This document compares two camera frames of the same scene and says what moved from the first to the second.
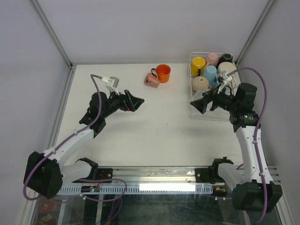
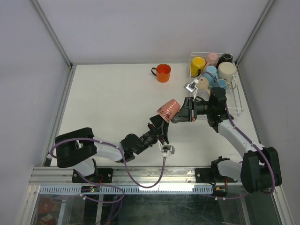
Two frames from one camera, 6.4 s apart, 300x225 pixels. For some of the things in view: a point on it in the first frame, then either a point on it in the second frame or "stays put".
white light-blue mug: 210,72 stays put
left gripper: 131,102 -> 157,121
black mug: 226,57 stays put
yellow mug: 197,63 stays put
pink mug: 212,59 stays put
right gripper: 201,104 -> 188,112
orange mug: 163,71 stays put
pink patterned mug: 152,79 -> 168,110
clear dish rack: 210,72 stays put
